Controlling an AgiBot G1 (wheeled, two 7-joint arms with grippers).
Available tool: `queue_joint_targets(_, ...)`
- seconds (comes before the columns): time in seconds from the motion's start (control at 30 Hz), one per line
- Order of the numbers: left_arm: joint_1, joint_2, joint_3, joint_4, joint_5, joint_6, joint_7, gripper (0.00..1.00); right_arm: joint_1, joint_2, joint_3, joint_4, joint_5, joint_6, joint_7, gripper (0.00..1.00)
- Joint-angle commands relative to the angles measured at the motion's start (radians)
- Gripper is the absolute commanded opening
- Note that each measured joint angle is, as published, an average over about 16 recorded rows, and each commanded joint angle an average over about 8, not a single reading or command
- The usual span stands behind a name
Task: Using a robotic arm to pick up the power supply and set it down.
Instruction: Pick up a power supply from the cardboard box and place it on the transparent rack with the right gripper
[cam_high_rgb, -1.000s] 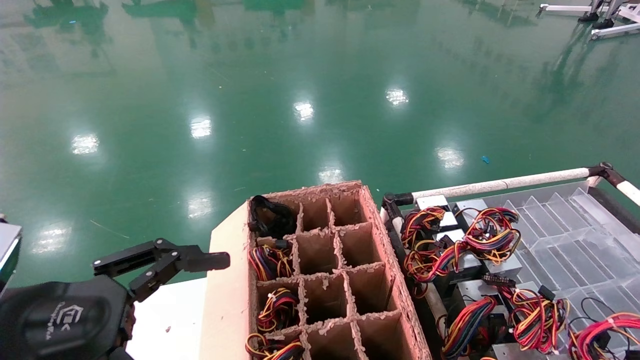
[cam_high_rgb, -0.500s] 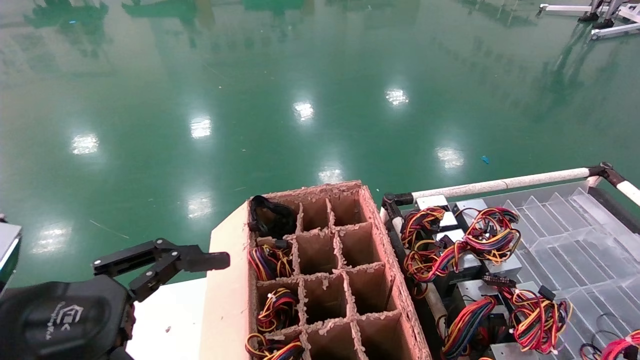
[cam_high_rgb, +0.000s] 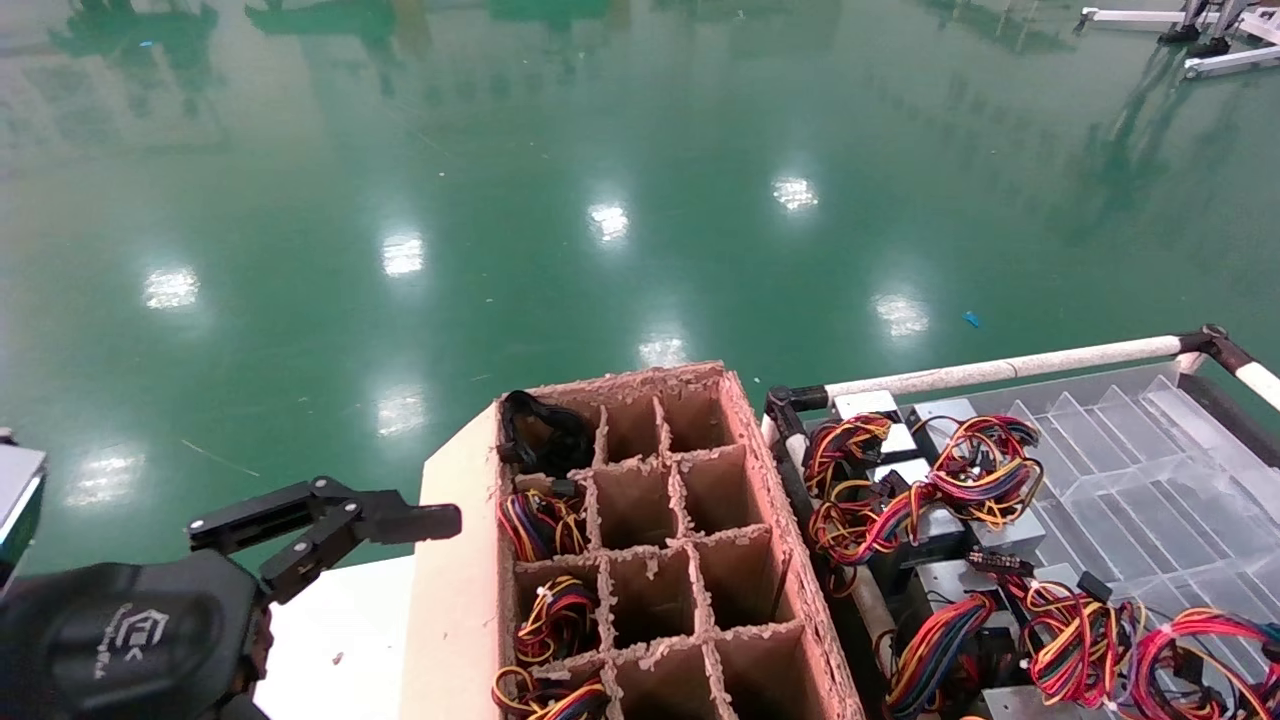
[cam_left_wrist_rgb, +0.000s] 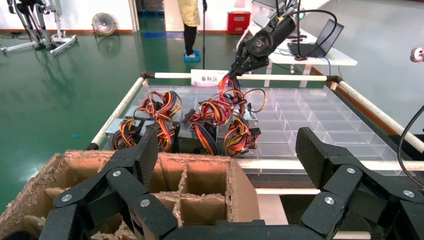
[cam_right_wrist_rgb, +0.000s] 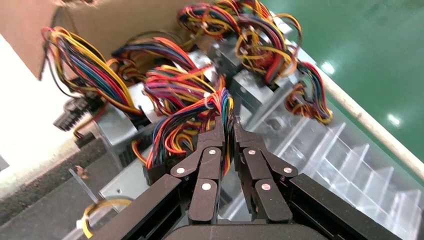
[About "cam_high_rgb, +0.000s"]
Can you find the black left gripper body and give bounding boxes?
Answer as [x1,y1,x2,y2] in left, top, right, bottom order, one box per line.
[0,550,273,720]

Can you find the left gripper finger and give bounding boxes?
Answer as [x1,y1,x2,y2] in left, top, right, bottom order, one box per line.
[187,477,464,606]

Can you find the silver power supply pink wires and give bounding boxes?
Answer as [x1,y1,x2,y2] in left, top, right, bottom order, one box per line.
[1128,608,1280,720]

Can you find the brown cardboard divider box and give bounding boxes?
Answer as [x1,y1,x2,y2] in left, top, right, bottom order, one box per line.
[398,360,869,720]

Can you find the clear ridged plastic tray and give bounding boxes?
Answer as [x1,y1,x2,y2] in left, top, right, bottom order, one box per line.
[830,372,1280,720]

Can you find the white metal stand leg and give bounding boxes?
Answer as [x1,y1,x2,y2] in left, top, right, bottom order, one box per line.
[1183,8,1280,81]
[1075,0,1241,46]

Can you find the power supply with coloured wires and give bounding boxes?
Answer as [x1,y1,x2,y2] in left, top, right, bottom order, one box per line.
[910,398,1046,531]
[497,478,591,563]
[978,683,1081,720]
[880,558,1006,719]
[1000,568,1143,709]
[960,508,1049,579]
[808,458,966,569]
[805,390,919,501]
[490,668,611,720]

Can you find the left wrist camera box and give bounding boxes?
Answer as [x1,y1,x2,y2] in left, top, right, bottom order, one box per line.
[0,428,48,591]

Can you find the black cable bundle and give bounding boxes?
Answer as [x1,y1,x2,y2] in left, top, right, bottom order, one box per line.
[497,390,598,479]

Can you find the coloured wire bundles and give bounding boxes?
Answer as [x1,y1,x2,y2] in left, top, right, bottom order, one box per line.
[513,575,601,668]

